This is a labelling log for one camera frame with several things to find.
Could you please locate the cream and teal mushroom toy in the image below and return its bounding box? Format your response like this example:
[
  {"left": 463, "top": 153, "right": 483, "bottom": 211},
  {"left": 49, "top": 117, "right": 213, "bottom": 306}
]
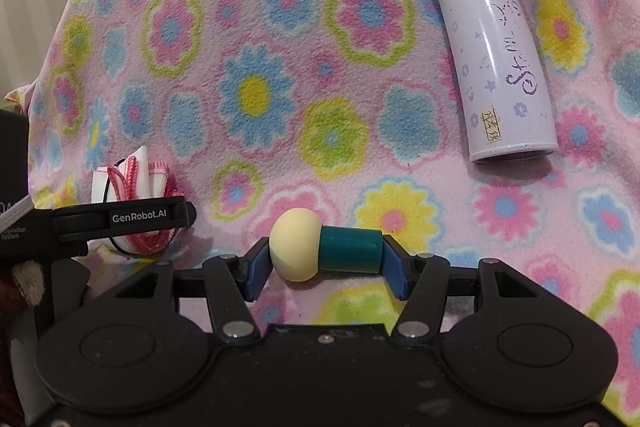
[{"left": 269, "top": 208, "right": 383, "bottom": 283}]

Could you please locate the purple and white bottle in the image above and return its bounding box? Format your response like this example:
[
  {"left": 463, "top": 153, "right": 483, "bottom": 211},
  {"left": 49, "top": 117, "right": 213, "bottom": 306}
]
[{"left": 424, "top": 0, "right": 558, "bottom": 164}]

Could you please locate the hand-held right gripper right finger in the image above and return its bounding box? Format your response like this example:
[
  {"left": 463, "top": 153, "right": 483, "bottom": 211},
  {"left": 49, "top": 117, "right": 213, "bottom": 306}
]
[{"left": 380, "top": 234, "right": 536, "bottom": 348}]

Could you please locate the pink white drawstring pouch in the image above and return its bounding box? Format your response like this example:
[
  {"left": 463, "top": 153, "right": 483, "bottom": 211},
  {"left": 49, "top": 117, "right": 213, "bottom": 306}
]
[{"left": 91, "top": 146, "right": 183, "bottom": 255}]

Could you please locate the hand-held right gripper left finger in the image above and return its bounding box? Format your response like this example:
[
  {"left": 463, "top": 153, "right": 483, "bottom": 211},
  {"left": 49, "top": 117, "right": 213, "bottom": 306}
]
[{"left": 112, "top": 237, "right": 273, "bottom": 348}]

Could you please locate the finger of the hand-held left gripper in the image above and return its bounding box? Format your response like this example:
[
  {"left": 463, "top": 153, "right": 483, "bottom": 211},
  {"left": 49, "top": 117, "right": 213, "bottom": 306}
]
[{"left": 52, "top": 201, "right": 197, "bottom": 243}]

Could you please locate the pink floral fleece blanket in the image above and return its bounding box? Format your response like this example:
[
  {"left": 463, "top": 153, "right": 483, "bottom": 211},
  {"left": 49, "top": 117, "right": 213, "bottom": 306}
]
[{"left": 5, "top": 0, "right": 640, "bottom": 408}]

